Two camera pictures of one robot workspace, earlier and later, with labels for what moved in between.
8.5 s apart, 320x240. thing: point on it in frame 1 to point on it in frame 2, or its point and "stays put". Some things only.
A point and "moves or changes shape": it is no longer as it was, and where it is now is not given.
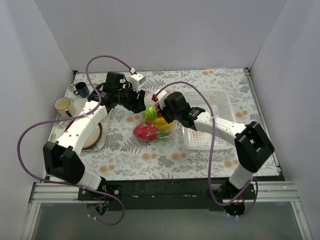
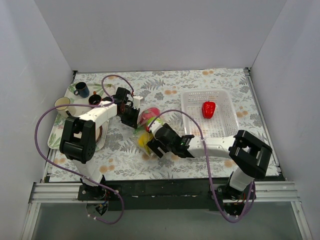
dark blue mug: (82, 90) stays put
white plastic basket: (221, 106) stays put
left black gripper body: (137, 101) to (131, 117)
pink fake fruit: (146, 132) to (148, 114)
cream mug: (64, 107) stays put
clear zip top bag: (153, 127) moves or changes shape
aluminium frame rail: (46, 193) stays put
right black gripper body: (161, 111) to (157, 144)
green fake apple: (150, 113) to (151, 119)
